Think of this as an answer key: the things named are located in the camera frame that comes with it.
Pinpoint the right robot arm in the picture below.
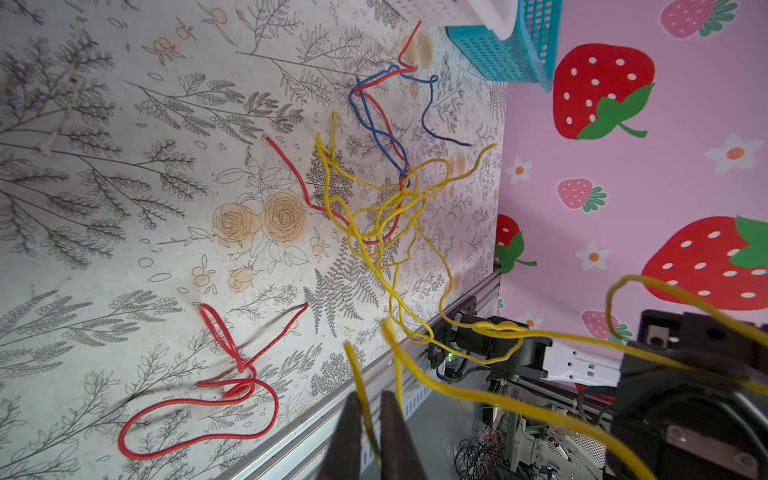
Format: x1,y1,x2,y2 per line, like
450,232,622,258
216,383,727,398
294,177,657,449
428,299,767,479

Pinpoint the yellow cables tangle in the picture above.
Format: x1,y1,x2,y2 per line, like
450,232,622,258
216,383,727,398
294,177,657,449
314,112,768,480

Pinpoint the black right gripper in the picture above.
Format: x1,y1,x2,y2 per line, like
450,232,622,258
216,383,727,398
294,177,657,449
610,310,767,479

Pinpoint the teal plastic basket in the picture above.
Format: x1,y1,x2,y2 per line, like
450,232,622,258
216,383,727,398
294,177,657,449
446,0,563,92

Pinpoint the white plastic basket middle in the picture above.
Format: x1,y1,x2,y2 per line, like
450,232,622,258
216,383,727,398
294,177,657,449
383,0,520,42

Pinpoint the blue cables tangle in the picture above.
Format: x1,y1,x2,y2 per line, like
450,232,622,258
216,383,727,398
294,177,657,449
349,64,474,178

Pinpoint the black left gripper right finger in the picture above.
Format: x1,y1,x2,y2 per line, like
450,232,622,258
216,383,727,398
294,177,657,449
380,391,427,480

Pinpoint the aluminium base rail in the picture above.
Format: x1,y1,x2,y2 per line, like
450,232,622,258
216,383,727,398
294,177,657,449
215,269,502,480

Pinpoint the red cable loop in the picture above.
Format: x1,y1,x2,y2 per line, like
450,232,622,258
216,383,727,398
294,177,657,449
117,301,310,461

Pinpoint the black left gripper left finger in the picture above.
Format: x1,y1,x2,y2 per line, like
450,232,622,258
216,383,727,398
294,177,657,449
317,393,363,480

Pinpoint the red cables tangle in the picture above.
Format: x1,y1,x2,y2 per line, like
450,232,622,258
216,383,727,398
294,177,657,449
265,20,424,246

